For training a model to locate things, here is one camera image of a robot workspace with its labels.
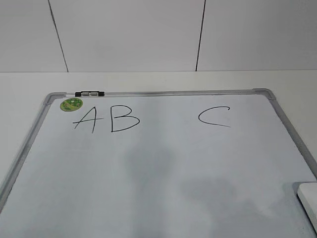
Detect white whiteboard eraser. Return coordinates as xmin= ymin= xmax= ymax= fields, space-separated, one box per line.
xmin=297 ymin=182 xmax=317 ymax=232

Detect black whiteboard hanger clip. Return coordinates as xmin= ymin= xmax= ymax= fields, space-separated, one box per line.
xmin=75 ymin=91 xmax=105 ymax=97

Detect round green magnet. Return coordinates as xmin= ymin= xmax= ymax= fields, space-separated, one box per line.
xmin=60 ymin=98 xmax=83 ymax=112

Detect white whiteboard with grey frame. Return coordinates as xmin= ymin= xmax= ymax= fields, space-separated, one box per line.
xmin=0 ymin=89 xmax=317 ymax=238

